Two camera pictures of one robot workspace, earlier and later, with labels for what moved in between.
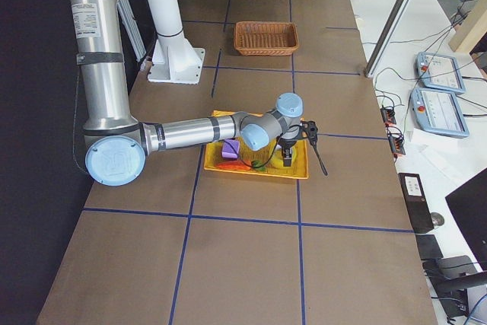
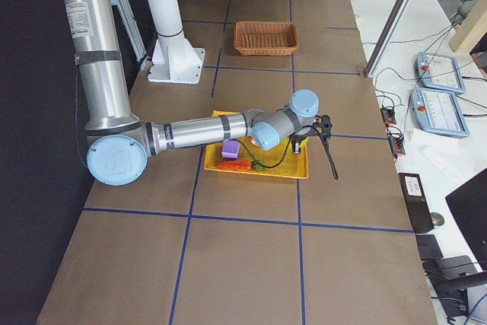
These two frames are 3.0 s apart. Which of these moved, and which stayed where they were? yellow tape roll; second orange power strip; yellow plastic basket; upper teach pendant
Moved: yellow tape roll
Stayed: upper teach pendant; yellow plastic basket; second orange power strip
